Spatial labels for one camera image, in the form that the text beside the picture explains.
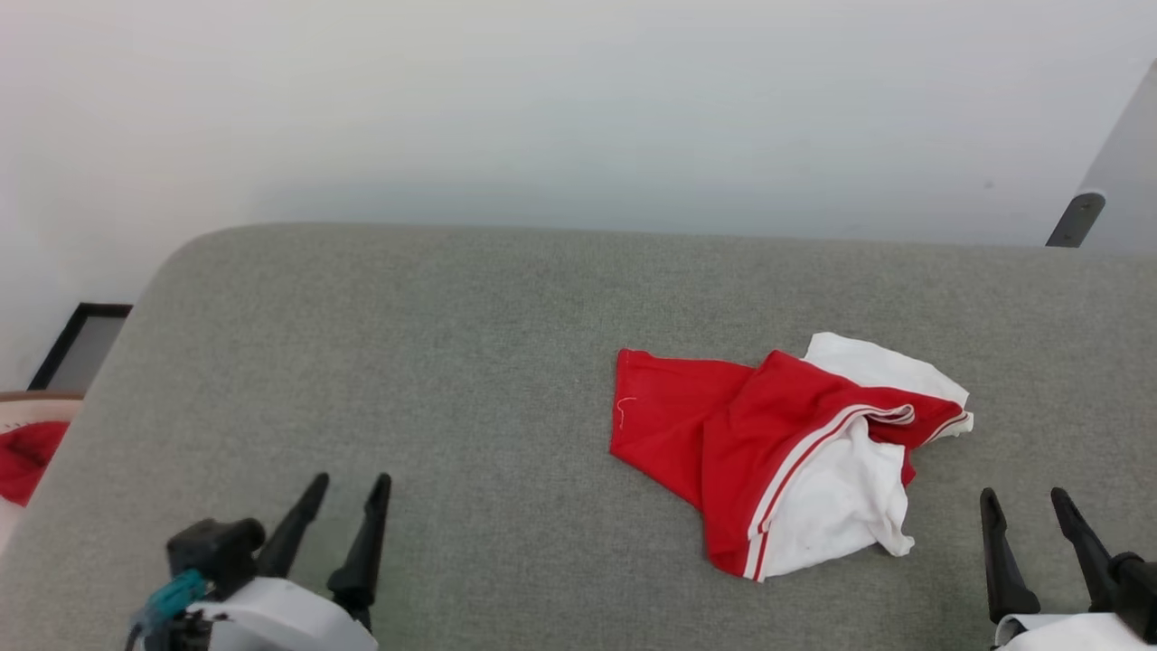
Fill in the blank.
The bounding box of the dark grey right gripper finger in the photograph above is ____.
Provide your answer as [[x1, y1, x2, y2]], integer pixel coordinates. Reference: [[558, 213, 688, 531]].
[[1050, 487, 1123, 613], [980, 487, 1042, 626]]

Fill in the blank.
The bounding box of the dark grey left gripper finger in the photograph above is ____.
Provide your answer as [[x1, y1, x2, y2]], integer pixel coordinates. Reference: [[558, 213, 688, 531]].
[[326, 472, 393, 632], [256, 472, 331, 580]]

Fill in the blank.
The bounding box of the red cloth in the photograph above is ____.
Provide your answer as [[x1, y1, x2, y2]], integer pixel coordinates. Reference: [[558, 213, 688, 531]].
[[0, 420, 71, 507]]

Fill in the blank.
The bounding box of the white laundry basket wooden rim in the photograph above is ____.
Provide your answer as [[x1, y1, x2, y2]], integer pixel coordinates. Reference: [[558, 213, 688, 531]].
[[0, 391, 85, 552]]

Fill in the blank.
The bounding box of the red and white jersey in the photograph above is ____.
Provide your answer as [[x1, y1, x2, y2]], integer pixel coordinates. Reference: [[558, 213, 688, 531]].
[[609, 332, 975, 583]]

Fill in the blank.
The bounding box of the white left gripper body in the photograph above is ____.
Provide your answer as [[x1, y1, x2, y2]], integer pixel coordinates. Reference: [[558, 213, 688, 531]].
[[194, 577, 380, 651]]

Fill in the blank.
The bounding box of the black framed panel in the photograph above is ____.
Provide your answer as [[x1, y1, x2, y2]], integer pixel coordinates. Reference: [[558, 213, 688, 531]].
[[27, 303, 134, 392]]

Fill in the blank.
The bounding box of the teal cable connector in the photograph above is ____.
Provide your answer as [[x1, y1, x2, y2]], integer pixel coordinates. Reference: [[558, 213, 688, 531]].
[[134, 570, 209, 631]]

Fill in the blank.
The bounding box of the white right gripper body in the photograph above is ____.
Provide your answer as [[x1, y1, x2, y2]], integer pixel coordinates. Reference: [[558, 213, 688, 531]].
[[993, 612, 1151, 651]]

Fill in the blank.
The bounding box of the dark grey metal bracket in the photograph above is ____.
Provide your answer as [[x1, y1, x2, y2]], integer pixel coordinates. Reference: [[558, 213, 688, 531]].
[[1046, 192, 1106, 248]]

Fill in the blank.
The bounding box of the light grey slanted panel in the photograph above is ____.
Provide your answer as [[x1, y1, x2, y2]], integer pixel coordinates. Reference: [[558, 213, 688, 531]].
[[1076, 59, 1157, 254]]

